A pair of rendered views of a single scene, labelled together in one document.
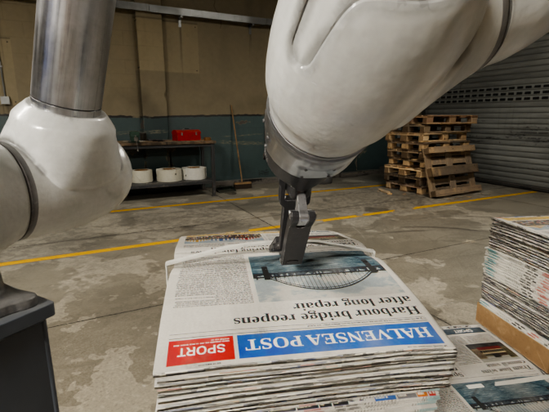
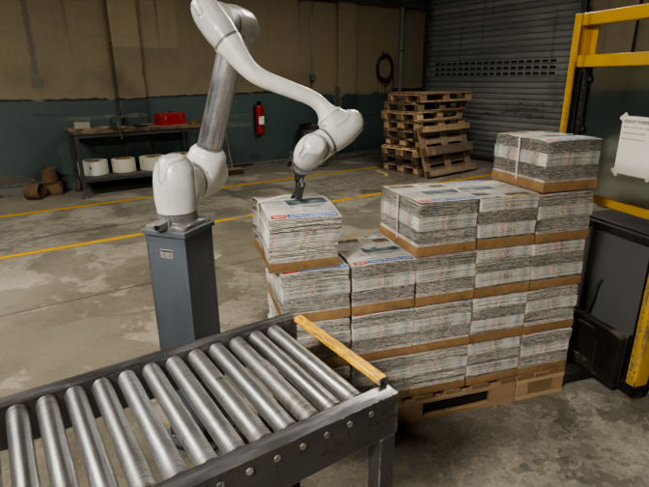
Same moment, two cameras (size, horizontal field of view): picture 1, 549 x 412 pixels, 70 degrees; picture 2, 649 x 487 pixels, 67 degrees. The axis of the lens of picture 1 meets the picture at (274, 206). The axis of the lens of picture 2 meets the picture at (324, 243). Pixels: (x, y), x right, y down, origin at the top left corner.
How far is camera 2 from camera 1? 1.51 m
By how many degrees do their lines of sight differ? 9
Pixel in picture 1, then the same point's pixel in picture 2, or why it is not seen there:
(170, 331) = (269, 214)
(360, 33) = (308, 157)
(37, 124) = (206, 157)
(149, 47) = (121, 20)
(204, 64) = (183, 38)
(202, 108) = (183, 87)
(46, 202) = (209, 185)
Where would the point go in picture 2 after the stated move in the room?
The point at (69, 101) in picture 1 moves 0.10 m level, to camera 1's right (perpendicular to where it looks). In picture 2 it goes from (215, 147) to (239, 147)
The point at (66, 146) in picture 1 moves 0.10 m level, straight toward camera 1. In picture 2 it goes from (214, 163) to (225, 167)
